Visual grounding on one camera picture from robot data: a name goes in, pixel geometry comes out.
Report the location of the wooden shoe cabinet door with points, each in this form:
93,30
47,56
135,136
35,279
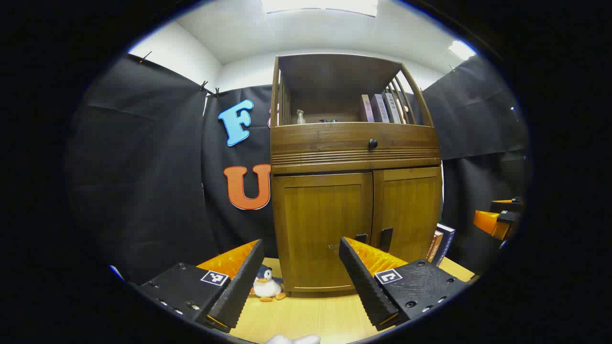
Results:
411,205
315,220

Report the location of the ceiling light panel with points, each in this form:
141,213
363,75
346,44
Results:
461,49

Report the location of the orange-brown book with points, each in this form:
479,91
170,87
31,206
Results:
434,247

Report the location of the penguin plush toy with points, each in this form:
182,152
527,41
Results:
265,286

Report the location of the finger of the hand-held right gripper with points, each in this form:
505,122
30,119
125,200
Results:
507,204
490,223

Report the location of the dark blue book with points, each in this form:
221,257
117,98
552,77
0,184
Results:
445,241

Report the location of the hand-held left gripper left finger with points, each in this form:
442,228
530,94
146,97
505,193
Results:
239,291

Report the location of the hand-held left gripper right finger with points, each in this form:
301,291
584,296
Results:
368,291

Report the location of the clear pump bottle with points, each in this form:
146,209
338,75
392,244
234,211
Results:
300,118

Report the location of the black backdrop cloth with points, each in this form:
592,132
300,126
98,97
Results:
143,167

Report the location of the wooden double-door shoe cabinet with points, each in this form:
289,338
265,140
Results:
354,138

